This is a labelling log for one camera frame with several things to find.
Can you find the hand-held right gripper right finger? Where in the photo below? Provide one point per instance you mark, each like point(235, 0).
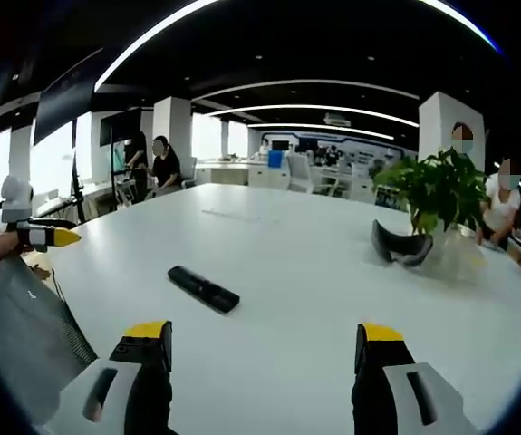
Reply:
point(405, 399)

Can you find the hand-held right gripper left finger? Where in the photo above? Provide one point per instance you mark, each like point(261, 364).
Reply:
point(119, 399)

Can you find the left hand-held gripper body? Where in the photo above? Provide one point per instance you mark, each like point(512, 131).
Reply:
point(16, 195)

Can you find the black remote control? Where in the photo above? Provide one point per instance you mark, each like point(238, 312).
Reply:
point(203, 288)

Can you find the black tripod stand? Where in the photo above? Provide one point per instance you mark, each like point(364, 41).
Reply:
point(79, 190)

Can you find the grey mesh office chair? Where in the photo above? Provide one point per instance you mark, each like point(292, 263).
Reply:
point(29, 326)

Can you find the large dark hanging screen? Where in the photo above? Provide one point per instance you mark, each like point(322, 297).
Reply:
point(63, 106)

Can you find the small dark monitor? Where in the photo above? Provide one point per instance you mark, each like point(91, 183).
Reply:
point(119, 126)

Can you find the black curved headset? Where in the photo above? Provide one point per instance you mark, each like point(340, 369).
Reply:
point(402, 249)

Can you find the clear plant pot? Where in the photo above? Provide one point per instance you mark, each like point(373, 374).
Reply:
point(459, 256)

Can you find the long curved ceiling light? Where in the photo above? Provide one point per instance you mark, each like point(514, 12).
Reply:
point(151, 38)

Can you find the green potted plant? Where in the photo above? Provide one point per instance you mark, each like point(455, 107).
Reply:
point(439, 186)

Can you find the blue bin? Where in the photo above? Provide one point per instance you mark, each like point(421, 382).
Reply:
point(275, 159)

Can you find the white office chair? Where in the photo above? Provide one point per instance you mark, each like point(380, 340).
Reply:
point(300, 174)

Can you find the ceiling light strip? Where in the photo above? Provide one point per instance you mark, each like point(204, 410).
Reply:
point(310, 109)

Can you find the ceiling air conditioner unit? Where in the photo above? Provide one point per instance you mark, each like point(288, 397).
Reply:
point(337, 119)

